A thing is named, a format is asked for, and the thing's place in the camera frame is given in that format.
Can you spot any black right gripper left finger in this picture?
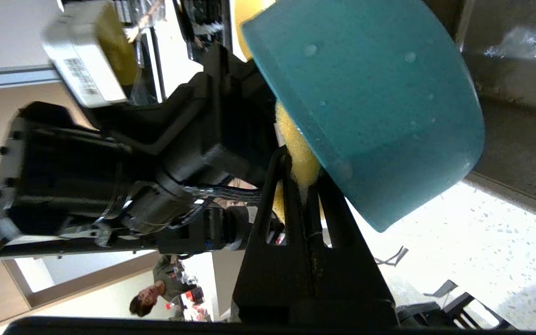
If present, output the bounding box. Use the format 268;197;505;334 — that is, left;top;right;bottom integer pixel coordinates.
231;145;317;325

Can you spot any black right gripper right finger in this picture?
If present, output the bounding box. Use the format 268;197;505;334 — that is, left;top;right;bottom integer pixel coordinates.
315;170;399;326

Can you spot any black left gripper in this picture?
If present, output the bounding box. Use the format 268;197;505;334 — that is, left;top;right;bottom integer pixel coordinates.
96;43;279;187

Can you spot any yellow green sponge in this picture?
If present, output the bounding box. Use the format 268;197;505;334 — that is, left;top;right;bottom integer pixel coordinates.
233;0;325;223

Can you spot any teal bowl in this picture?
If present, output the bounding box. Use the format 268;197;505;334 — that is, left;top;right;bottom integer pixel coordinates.
241;0;486;233

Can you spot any person in dark shirt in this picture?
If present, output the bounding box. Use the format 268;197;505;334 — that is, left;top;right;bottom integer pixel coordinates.
129;255;206;322

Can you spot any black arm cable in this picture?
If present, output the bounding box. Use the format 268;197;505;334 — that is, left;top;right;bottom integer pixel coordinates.
184;184;264;205

